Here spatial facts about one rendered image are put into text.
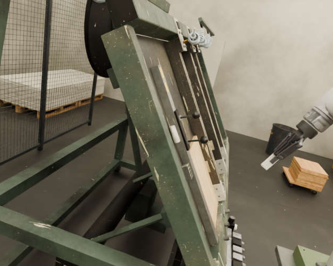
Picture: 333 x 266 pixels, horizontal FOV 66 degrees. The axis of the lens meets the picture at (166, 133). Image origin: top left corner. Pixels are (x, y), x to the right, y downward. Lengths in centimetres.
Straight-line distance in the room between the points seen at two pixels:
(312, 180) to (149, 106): 409
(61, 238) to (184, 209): 69
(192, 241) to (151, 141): 46
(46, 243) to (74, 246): 15
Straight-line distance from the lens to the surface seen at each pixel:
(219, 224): 162
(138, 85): 96
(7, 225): 161
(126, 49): 97
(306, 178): 478
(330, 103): 106
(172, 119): 121
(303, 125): 108
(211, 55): 527
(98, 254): 142
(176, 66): 160
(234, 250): 172
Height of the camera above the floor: 182
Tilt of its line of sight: 19 degrees down
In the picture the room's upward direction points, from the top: 13 degrees clockwise
